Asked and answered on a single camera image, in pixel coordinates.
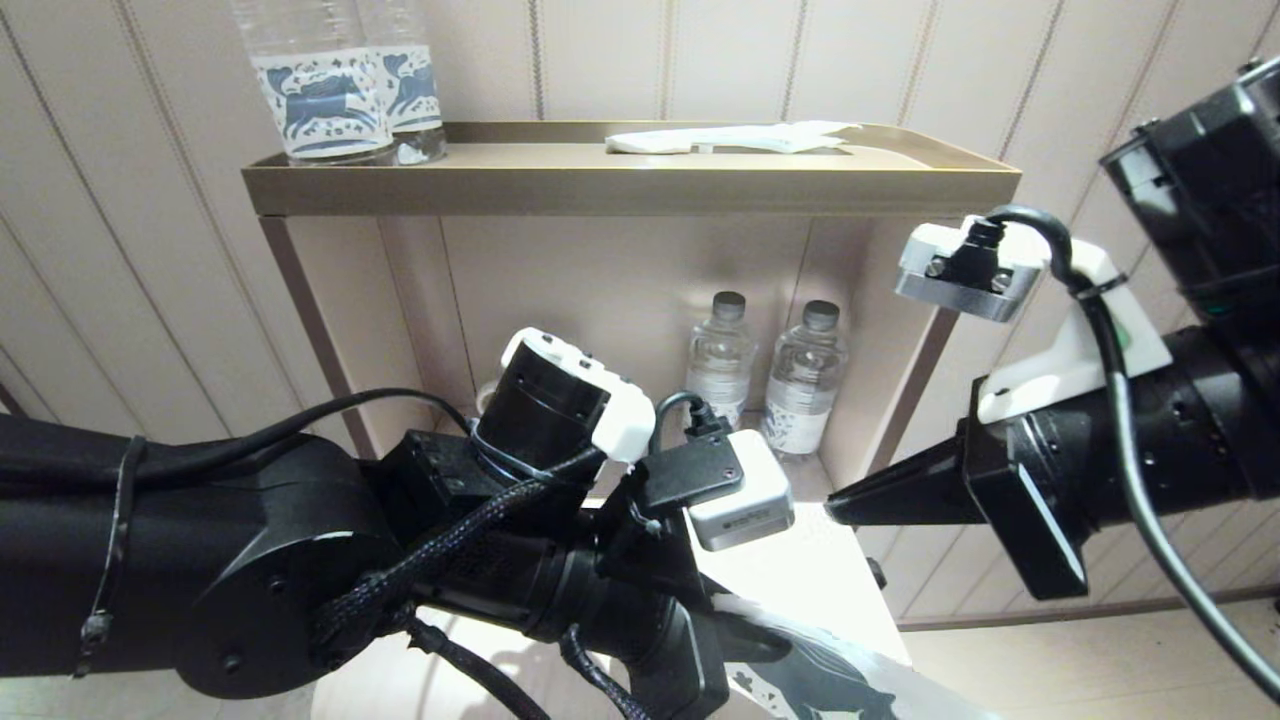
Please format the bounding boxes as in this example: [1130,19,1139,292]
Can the white horse-print paper pouch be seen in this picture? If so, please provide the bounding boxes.
[700,595,1001,720]

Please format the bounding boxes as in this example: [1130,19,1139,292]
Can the small clear water bottle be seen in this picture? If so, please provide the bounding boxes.
[685,292,758,431]
[762,300,852,464]

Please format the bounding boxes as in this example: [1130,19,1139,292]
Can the white plastic sachet wrapper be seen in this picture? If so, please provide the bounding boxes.
[603,120,862,157]

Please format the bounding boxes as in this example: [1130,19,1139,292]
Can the beige brown shelf unit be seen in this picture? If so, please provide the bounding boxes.
[240,120,1022,531]

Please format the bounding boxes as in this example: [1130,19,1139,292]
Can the large horse-label water bottle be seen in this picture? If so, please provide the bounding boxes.
[228,0,397,167]
[355,0,449,165]

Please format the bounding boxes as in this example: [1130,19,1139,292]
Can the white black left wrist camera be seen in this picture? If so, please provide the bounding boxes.
[640,430,796,553]

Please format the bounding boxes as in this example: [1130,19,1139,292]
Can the black right camera cable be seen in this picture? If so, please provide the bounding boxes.
[985,205,1280,701]

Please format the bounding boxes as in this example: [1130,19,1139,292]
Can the black camera cable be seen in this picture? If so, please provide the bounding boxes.
[648,390,731,451]
[985,205,1280,701]

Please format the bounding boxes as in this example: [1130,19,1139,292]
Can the black left camera cable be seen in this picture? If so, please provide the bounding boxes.
[648,390,731,451]

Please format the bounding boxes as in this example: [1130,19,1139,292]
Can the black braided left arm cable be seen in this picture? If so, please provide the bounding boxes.
[315,450,651,720]

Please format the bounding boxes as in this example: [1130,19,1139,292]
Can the smooth black left arm cable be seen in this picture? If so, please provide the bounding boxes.
[0,388,476,491]

